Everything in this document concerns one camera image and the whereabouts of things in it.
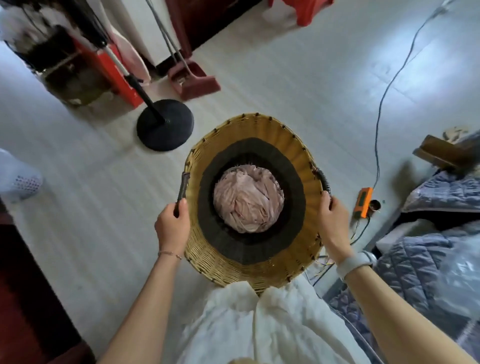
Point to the person's right thumb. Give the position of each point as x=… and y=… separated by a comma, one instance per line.
x=323, y=202

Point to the person's white garment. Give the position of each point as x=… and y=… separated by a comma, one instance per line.
x=270, y=326

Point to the person's left hand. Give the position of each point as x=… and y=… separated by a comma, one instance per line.
x=173, y=227

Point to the woven bamboo basket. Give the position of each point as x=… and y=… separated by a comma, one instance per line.
x=255, y=258

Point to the red box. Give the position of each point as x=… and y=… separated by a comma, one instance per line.
x=120, y=75

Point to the blue quilted blanket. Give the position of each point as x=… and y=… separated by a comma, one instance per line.
x=431, y=255

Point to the red dustpan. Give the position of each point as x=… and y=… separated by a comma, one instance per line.
x=193, y=77

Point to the pink crumpled cloth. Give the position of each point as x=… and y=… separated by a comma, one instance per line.
x=248, y=198

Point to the white wrist watch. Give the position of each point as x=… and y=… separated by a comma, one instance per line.
x=354, y=264

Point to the white mesh shoe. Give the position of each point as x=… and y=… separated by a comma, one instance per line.
x=18, y=176

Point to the white stand pole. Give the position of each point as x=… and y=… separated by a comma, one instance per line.
x=120, y=60

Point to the person's right hand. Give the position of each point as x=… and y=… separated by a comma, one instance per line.
x=335, y=229

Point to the orange electronic device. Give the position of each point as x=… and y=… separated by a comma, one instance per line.
x=364, y=201

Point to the brown wooden piece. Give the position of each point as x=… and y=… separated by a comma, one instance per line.
x=438, y=150

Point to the red plastic stool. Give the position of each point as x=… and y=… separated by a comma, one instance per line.
x=302, y=9

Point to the pink hanging cloth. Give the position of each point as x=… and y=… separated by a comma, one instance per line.
x=129, y=48

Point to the small metal cup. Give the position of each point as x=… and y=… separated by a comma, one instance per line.
x=375, y=205

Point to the person's left forearm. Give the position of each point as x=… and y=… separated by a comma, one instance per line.
x=144, y=311

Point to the clear plastic bag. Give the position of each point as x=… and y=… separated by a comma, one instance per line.
x=457, y=285

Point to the black round stand base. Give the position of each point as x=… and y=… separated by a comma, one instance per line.
x=165, y=125

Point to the person's left thumb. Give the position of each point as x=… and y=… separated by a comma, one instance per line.
x=183, y=208

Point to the person's right forearm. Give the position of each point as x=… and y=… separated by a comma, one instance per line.
x=397, y=318

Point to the dark wooden furniture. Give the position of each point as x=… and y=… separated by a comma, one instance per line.
x=30, y=296

